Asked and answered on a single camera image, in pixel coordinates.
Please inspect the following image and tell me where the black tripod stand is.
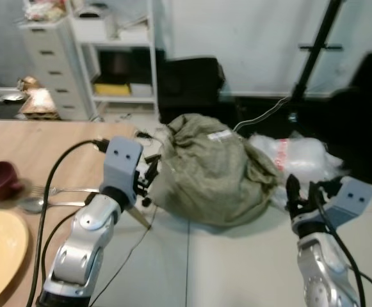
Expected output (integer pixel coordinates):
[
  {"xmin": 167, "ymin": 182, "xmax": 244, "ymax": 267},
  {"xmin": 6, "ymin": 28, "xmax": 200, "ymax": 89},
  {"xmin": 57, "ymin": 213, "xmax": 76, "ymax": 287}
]
[{"xmin": 290, "ymin": 0, "xmax": 348, "ymax": 123}]

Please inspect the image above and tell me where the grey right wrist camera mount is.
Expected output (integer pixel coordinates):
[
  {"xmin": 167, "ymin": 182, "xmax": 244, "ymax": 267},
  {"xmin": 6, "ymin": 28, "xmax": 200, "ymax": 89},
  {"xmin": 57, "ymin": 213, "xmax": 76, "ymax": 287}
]
[{"xmin": 322, "ymin": 177, "xmax": 372, "ymax": 229}]

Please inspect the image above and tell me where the olive green cloth sack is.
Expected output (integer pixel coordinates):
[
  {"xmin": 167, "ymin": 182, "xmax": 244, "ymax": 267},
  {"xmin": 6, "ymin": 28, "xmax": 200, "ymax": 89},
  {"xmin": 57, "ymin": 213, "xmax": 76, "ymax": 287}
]
[{"xmin": 147, "ymin": 113, "xmax": 282, "ymax": 228}]

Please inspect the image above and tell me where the silver fork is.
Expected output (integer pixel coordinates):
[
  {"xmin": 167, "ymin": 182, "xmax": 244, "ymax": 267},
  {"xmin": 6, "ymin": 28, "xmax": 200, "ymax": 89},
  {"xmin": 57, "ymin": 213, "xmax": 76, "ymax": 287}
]
[{"xmin": 28, "ymin": 184, "xmax": 101, "ymax": 196}]

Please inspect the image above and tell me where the dark brown box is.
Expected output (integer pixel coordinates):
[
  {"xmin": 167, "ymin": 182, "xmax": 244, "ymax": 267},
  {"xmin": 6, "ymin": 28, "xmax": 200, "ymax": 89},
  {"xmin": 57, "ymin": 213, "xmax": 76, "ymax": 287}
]
[{"xmin": 99, "ymin": 51, "xmax": 136, "ymax": 84}]

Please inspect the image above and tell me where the white shelf rack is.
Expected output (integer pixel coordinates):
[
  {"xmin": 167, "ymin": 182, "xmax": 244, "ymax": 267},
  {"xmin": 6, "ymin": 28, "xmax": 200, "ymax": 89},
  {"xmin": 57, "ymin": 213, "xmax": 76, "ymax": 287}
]
[{"xmin": 69, "ymin": 0, "xmax": 161, "ymax": 123}]

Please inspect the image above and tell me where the white storage box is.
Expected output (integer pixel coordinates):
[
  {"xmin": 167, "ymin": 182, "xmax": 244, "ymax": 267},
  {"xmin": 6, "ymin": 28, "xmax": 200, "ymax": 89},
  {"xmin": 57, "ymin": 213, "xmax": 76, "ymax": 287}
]
[{"xmin": 70, "ymin": 3, "xmax": 120, "ymax": 43}]

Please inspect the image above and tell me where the clear plastic bag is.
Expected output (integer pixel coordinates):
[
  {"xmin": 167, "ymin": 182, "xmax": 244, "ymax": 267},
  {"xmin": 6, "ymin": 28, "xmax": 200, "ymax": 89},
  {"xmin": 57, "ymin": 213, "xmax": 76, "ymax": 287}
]
[{"xmin": 246, "ymin": 132, "xmax": 345, "ymax": 194}]

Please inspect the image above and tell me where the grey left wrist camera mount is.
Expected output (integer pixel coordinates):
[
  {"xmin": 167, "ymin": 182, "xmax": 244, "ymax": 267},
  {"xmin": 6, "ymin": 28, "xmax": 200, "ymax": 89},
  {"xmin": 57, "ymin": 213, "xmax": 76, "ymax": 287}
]
[{"xmin": 101, "ymin": 136, "xmax": 143, "ymax": 193}]

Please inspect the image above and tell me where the copper coloured ornament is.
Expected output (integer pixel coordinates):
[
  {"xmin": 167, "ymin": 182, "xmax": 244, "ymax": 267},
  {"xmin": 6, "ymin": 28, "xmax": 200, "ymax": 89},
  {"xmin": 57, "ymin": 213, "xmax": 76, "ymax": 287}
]
[{"xmin": 16, "ymin": 76, "xmax": 60, "ymax": 120}]

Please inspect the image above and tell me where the thin black floor cable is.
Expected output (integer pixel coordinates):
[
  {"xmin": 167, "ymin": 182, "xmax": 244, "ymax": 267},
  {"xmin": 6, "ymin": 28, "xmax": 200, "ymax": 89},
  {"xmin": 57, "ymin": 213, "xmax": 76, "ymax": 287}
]
[{"xmin": 88, "ymin": 217, "xmax": 158, "ymax": 307}]

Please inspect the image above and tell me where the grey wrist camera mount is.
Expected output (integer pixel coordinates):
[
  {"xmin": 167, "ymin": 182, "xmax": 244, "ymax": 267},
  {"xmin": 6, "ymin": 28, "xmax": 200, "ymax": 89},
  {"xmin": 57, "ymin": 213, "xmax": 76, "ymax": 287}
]
[
  {"xmin": 101, "ymin": 136, "xmax": 143, "ymax": 193},
  {"xmin": 322, "ymin": 177, "xmax": 372, "ymax": 229}
]

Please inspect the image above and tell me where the large black case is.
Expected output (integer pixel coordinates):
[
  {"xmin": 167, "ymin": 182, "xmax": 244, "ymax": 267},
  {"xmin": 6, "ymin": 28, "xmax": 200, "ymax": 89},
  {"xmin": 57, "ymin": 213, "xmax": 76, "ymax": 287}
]
[{"xmin": 324, "ymin": 52, "xmax": 372, "ymax": 187}]

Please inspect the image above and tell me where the white cable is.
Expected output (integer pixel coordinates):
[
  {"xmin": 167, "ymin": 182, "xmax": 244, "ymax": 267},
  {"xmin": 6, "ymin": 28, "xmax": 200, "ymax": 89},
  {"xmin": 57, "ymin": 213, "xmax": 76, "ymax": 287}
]
[{"xmin": 233, "ymin": 96, "xmax": 293, "ymax": 133}]

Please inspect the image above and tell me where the yellow box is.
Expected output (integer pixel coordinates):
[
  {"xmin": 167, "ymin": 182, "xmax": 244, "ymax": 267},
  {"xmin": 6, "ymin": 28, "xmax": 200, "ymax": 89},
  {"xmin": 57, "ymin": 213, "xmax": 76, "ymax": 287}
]
[{"xmin": 94, "ymin": 83, "xmax": 133, "ymax": 97}]

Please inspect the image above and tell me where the black bag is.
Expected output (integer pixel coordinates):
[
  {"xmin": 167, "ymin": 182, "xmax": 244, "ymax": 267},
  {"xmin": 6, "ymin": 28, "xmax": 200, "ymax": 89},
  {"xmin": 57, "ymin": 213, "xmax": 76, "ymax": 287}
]
[{"xmin": 156, "ymin": 57, "xmax": 229, "ymax": 121}]

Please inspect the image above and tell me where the white drawer cabinet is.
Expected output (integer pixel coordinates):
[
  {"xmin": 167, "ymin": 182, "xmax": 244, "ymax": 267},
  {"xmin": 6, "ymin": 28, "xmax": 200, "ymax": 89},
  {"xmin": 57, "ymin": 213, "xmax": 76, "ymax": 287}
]
[{"xmin": 17, "ymin": 18, "xmax": 92, "ymax": 122}]

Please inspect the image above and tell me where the silver spoon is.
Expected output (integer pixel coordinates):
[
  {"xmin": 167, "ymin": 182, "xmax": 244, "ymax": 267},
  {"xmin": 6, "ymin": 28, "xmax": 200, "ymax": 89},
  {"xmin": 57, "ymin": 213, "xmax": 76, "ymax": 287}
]
[{"xmin": 19, "ymin": 198, "xmax": 88, "ymax": 214}]

